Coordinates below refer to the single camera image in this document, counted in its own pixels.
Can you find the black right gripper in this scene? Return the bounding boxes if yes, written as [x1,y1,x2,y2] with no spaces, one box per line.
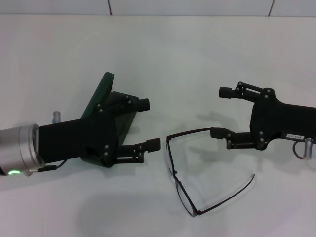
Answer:
[209,81,316,151]

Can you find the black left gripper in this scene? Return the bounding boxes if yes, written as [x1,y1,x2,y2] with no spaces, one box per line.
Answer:
[39,91,151,168]

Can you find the black thin-framed glasses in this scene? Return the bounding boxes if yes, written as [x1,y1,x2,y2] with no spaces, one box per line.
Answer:
[165,127,257,218]

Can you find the green glasses case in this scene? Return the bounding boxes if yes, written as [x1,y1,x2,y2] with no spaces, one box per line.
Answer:
[80,71,137,168]

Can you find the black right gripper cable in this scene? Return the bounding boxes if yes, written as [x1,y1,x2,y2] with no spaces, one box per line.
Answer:
[293,138,307,159]

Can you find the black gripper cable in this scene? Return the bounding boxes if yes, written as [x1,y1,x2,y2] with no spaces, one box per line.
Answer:
[293,138,307,159]
[23,159,68,177]

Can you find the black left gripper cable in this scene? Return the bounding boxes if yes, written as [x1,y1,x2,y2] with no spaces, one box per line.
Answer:
[23,159,68,177]

